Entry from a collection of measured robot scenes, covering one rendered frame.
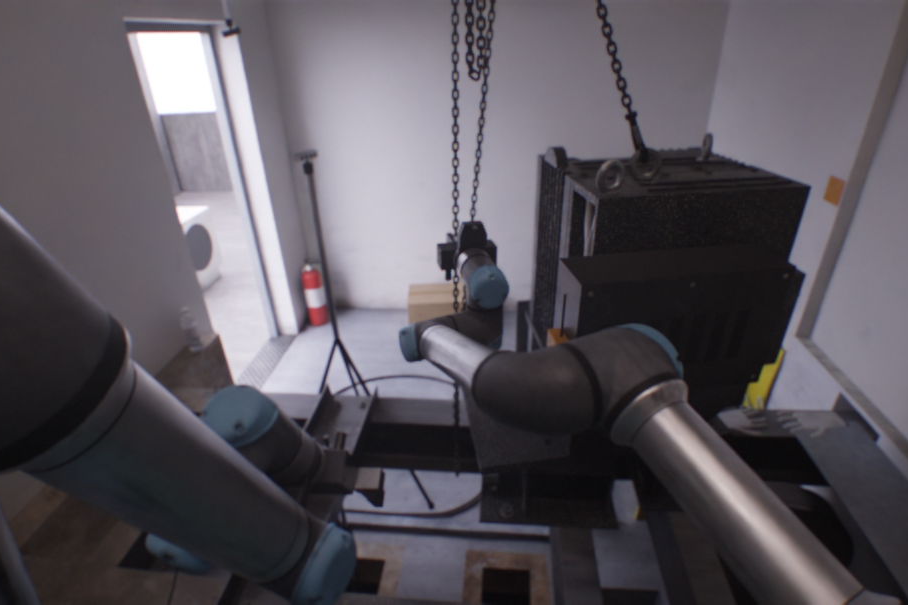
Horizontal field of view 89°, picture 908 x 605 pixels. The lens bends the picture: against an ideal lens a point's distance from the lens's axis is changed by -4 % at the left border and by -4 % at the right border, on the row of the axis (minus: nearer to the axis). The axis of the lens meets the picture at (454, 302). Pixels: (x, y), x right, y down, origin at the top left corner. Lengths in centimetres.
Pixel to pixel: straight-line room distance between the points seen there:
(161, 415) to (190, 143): 815
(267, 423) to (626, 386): 42
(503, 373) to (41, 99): 183
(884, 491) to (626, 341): 146
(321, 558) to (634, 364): 41
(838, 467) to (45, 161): 279
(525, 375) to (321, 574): 31
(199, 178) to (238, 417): 801
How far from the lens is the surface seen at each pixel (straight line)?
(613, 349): 64
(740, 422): 203
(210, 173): 841
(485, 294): 92
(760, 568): 59
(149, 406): 32
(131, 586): 169
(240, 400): 59
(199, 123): 828
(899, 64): 233
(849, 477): 201
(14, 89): 207
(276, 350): 365
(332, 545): 51
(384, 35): 343
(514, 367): 62
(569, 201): 118
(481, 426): 146
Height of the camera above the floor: 190
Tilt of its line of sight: 29 degrees down
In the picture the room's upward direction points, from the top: 2 degrees counter-clockwise
